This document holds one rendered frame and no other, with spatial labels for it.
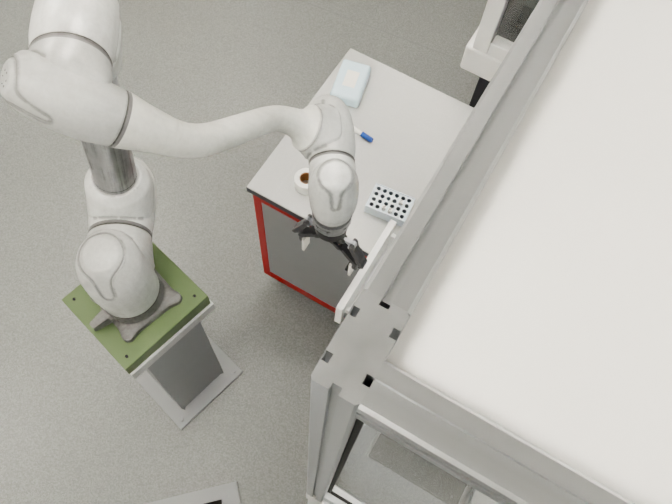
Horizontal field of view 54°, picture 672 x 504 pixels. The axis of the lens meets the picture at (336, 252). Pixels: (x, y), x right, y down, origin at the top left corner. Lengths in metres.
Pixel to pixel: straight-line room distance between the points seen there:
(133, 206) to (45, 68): 0.60
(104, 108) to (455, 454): 0.83
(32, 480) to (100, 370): 0.43
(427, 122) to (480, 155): 1.55
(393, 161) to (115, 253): 0.89
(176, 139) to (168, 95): 1.97
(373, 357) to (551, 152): 0.26
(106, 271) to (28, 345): 1.23
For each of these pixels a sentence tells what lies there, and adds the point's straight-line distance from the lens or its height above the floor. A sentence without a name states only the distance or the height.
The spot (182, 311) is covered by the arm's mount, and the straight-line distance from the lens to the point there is 1.76.
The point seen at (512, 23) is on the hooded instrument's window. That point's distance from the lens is 2.04.
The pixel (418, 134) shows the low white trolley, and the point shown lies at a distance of 2.08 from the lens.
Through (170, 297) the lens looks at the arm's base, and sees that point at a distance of 1.76.
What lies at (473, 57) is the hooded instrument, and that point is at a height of 0.87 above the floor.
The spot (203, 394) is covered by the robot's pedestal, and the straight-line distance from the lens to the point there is 2.52.
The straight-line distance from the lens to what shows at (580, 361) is 0.54.
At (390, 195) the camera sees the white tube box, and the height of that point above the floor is 0.80.
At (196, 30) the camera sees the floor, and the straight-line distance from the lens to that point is 3.38.
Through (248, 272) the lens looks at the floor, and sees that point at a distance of 2.66.
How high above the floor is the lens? 2.45
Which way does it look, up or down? 65 degrees down
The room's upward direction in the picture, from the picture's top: 6 degrees clockwise
